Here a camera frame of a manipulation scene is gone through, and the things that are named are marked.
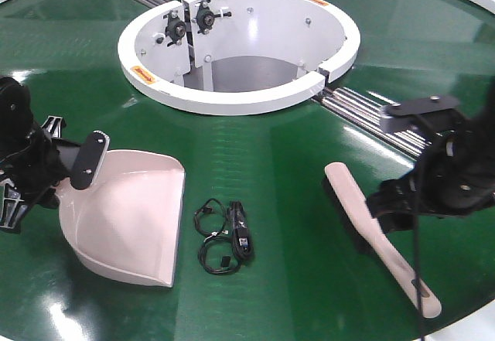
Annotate pink plastic dustpan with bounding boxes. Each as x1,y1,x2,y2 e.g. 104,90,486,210
56,149,186,288

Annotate thick black cable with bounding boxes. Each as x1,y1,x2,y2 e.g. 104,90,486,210
226,200,255,261

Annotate orange warning label rear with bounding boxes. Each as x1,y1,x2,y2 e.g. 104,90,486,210
308,0,329,7

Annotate orange warning label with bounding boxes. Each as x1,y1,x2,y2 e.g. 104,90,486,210
131,65,156,84
308,0,329,7

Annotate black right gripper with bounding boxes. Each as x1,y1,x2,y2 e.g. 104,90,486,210
366,124,494,234

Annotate green conveyor belt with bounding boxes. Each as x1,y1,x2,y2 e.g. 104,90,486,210
1,0,494,340

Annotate black bearing right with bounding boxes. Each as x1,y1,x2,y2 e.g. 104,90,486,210
194,0,232,35

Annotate white inner ring guard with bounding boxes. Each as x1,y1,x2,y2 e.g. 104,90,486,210
118,0,360,116

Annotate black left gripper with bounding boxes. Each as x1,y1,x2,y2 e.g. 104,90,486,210
1,115,81,234

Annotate pink hand brush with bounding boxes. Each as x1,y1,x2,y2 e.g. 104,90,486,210
324,162,442,319

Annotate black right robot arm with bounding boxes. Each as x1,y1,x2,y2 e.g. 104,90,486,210
366,90,494,233

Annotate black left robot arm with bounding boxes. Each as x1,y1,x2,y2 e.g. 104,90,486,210
1,76,80,234

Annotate black bearing left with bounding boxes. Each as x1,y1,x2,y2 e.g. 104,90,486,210
163,10,186,46

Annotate steel rollers right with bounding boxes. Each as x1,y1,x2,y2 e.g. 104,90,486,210
312,87,428,159

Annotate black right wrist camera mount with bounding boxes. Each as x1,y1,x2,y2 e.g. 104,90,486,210
379,95,459,134

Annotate orange warning label front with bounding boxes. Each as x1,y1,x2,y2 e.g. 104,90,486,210
131,65,156,84

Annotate black bearing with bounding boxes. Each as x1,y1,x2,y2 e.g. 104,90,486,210
194,0,232,35
163,10,186,46

